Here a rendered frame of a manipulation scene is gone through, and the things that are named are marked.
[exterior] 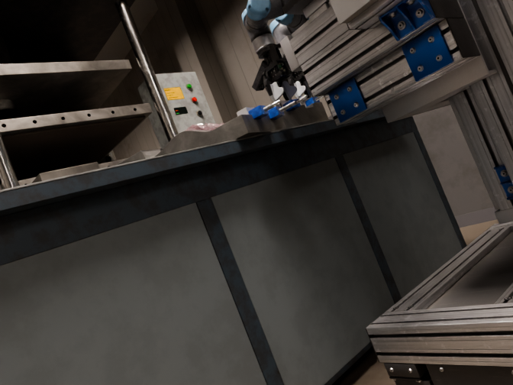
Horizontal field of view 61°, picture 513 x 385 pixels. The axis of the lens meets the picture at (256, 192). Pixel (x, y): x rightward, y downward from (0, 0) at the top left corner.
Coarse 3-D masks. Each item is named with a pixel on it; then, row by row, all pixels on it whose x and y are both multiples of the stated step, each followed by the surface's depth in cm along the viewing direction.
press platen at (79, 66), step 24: (0, 72) 176; (24, 72) 182; (48, 72) 188; (72, 72) 196; (96, 72) 205; (120, 72) 215; (0, 96) 192; (24, 96) 201; (48, 96) 210; (72, 96) 221; (96, 96) 233
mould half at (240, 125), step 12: (240, 120) 119; (252, 120) 123; (264, 120) 130; (276, 120) 137; (180, 132) 130; (192, 132) 128; (204, 132) 126; (216, 132) 124; (228, 132) 122; (240, 132) 120; (252, 132) 121; (264, 132) 128; (168, 144) 133; (180, 144) 130; (192, 144) 128; (204, 144) 126; (132, 156) 140; (144, 156) 138; (156, 156) 135
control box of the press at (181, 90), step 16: (160, 80) 229; (176, 80) 236; (192, 80) 243; (144, 96) 234; (176, 96) 233; (192, 96) 240; (176, 112) 229; (192, 112) 236; (208, 112) 244; (160, 128) 231; (176, 128) 226; (160, 144) 235
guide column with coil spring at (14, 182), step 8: (0, 136) 162; (0, 144) 160; (0, 152) 160; (0, 160) 159; (8, 160) 161; (0, 168) 159; (8, 168) 160; (0, 176) 159; (8, 176) 159; (16, 176) 162; (8, 184) 159; (16, 184) 160
